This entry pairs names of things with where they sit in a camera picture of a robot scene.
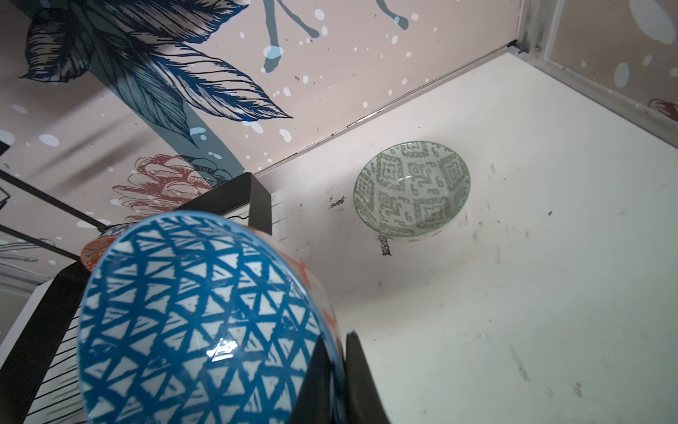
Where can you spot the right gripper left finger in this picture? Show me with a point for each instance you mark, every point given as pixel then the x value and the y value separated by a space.
pixel 313 405

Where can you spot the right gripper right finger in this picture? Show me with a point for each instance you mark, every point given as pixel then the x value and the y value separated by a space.
pixel 363 400

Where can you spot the blue triangle patterned bowl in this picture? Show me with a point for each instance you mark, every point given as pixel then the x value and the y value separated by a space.
pixel 191 318

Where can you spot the orange patterned ceramic bowl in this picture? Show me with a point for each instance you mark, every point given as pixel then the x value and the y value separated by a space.
pixel 95 250

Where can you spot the black wire dish rack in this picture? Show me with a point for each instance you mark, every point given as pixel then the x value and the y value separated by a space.
pixel 31 345

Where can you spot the green patterned ceramic bowl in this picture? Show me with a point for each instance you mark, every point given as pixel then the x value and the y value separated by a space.
pixel 412 191

